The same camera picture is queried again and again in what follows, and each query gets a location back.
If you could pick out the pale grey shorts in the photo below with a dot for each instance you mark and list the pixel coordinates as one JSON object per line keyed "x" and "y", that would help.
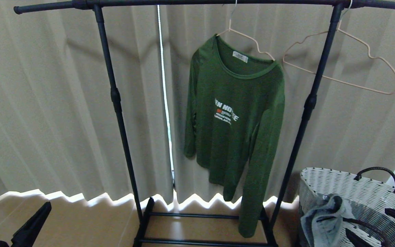
{"x": 324, "y": 212}

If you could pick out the pink clothes hanger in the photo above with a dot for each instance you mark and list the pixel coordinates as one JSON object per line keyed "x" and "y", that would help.
{"x": 242, "y": 34}
{"x": 355, "y": 84}

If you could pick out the green long-sleeved shirt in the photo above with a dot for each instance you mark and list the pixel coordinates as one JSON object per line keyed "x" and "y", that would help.
{"x": 238, "y": 137}

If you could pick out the white laundry basket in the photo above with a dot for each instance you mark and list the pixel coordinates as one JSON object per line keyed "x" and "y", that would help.
{"x": 327, "y": 181}

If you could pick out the black clothes rack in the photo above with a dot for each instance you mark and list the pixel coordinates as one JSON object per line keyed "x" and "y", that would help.
{"x": 115, "y": 96}

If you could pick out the beige curtain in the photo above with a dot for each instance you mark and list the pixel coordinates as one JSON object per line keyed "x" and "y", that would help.
{"x": 46, "y": 103}

